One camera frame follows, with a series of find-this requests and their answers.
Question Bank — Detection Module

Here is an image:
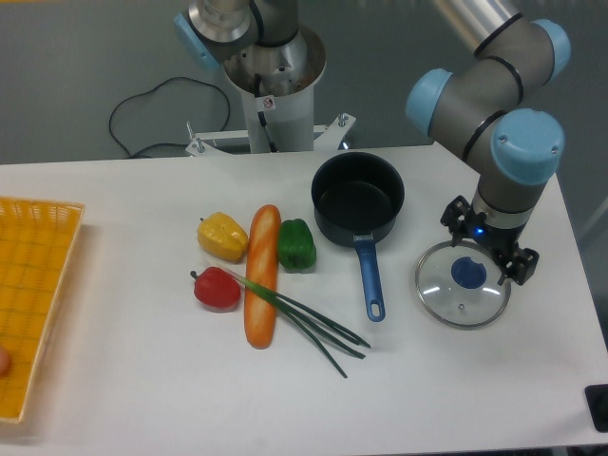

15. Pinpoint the baguette bread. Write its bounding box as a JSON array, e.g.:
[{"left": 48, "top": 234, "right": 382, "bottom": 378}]
[{"left": 244, "top": 204, "right": 281, "bottom": 350}]

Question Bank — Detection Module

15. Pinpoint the red bell pepper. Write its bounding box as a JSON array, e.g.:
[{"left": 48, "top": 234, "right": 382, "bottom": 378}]
[{"left": 190, "top": 267, "right": 241, "bottom": 311}]

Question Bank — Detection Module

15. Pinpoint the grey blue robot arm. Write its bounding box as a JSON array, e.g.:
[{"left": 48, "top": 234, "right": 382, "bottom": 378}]
[{"left": 174, "top": 1, "right": 571, "bottom": 284}]

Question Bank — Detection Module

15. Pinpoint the yellow woven basket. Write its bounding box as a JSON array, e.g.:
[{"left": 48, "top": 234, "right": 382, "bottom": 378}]
[{"left": 1, "top": 197, "right": 85, "bottom": 424}]

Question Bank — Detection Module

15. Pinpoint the glass lid blue knob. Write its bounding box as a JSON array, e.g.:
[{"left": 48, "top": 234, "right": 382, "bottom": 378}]
[{"left": 414, "top": 241, "right": 511, "bottom": 330}]

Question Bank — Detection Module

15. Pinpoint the black corner device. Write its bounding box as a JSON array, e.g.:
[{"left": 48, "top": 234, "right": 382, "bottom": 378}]
[{"left": 584, "top": 384, "right": 608, "bottom": 433}]

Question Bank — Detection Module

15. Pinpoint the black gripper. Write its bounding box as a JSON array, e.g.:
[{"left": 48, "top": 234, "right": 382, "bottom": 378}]
[{"left": 440, "top": 196, "right": 540, "bottom": 286}]

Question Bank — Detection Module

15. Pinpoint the green onion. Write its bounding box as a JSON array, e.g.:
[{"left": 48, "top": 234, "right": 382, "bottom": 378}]
[{"left": 222, "top": 267, "right": 371, "bottom": 379}]

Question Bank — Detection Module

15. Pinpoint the yellow bell pepper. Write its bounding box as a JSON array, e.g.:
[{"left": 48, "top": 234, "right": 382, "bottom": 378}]
[{"left": 197, "top": 212, "right": 249, "bottom": 262}]

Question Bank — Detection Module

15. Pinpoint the green bell pepper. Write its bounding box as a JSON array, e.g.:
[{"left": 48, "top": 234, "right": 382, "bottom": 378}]
[{"left": 277, "top": 218, "right": 316, "bottom": 271}]

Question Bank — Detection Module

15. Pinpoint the dark pot blue handle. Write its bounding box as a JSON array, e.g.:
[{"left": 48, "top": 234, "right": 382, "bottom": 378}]
[{"left": 311, "top": 152, "right": 406, "bottom": 322}]

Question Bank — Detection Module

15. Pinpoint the black cable on floor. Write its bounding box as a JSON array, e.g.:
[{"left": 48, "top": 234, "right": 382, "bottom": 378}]
[{"left": 108, "top": 76, "right": 232, "bottom": 159}]

